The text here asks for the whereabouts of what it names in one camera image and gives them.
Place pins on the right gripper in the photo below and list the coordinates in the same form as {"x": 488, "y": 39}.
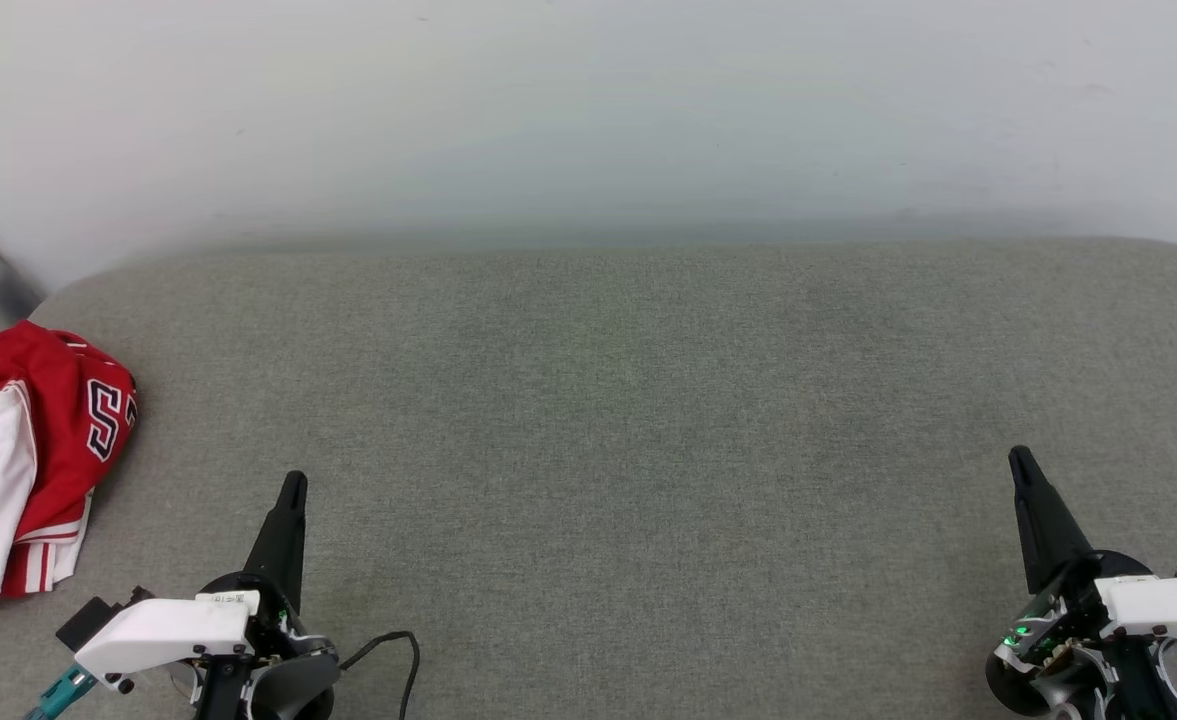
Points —
{"x": 1058, "y": 605}

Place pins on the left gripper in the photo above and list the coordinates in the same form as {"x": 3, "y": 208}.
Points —
{"x": 288, "y": 680}

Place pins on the red and white jersey shirt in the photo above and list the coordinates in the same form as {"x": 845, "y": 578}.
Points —
{"x": 58, "y": 400}

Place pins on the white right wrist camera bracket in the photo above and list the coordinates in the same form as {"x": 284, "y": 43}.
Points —
{"x": 1168, "y": 605}

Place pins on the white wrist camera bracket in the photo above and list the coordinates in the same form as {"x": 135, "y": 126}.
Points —
{"x": 1168, "y": 605}
{"x": 158, "y": 625}

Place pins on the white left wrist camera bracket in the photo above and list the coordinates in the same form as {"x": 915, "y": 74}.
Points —
{"x": 158, "y": 625}

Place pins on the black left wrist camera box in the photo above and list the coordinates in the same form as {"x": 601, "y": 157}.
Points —
{"x": 88, "y": 620}

